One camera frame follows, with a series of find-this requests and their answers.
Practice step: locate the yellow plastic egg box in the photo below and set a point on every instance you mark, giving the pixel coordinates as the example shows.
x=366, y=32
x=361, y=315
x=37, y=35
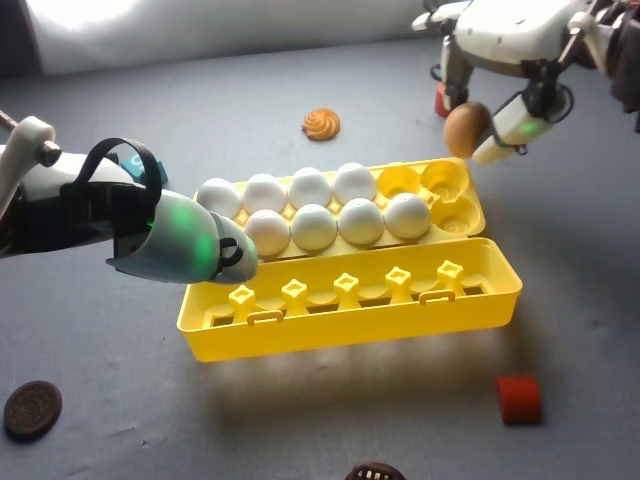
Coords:
x=350, y=340

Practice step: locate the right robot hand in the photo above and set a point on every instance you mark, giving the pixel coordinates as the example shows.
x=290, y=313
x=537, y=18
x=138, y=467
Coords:
x=510, y=30

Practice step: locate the brown woven basket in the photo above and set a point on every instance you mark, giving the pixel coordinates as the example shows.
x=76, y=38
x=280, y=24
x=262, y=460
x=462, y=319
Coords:
x=372, y=472

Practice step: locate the white backdrop sheet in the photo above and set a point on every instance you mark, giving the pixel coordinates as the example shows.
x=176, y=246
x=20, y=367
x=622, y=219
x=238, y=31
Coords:
x=225, y=25

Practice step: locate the brown egg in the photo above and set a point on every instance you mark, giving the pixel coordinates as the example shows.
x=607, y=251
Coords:
x=462, y=132

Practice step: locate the red cylinder with white cross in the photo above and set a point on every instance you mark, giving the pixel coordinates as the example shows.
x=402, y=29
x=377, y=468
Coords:
x=439, y=102

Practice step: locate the swirl butter cookie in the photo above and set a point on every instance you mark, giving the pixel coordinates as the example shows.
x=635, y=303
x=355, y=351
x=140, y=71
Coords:
x=322, y=125

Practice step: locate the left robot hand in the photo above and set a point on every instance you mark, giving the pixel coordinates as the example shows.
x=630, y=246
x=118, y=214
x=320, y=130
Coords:
x=170, y=240

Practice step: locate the red arched block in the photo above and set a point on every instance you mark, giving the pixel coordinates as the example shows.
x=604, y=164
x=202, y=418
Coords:
x=518, y=400

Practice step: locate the round chocolate cookie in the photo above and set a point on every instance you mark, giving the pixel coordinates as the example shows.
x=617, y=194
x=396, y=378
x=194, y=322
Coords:
x=32, y=410

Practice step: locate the teal block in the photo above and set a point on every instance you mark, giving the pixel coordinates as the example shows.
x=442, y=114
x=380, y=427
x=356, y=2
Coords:
x=134, y=162

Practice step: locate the grey table cloth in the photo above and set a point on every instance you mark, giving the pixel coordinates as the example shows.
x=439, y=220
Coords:
x=100, y=350

